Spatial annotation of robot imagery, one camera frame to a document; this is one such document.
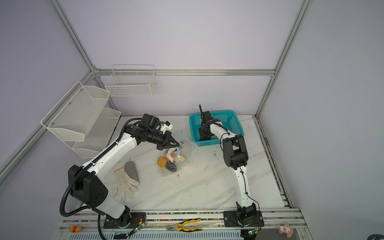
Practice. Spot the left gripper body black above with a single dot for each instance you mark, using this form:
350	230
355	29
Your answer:
157	138

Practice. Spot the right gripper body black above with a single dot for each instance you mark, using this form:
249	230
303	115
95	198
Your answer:
203	133

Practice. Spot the cream round toy food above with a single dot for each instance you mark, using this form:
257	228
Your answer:
179	159

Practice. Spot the clear zip top bag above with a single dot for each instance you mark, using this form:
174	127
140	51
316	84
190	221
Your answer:
185	149

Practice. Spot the yellow mango toy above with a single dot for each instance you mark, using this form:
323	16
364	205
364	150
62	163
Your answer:
162	162

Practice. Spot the dark avocado toy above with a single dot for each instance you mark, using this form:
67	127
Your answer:
172	167

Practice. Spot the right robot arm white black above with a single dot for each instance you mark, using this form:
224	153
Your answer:
235	155

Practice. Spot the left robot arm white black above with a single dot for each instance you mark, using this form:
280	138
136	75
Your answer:
86	182

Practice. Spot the teal plastic basket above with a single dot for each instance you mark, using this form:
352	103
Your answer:
227	126

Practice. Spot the white work glove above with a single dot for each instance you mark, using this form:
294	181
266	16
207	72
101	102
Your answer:
123	186

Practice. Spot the white mesh two-tier shelf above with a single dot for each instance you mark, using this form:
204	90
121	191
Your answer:
82	120

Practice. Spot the yellow rubber duck toy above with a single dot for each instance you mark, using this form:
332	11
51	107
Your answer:
75	229

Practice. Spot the pink white plush toy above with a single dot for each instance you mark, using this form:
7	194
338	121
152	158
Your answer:
286	229

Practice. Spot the white wire wall basket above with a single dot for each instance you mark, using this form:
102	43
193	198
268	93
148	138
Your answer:
132	81

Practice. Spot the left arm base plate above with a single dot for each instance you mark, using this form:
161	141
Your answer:
126	221

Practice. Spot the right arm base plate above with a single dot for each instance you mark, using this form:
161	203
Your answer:
232	219

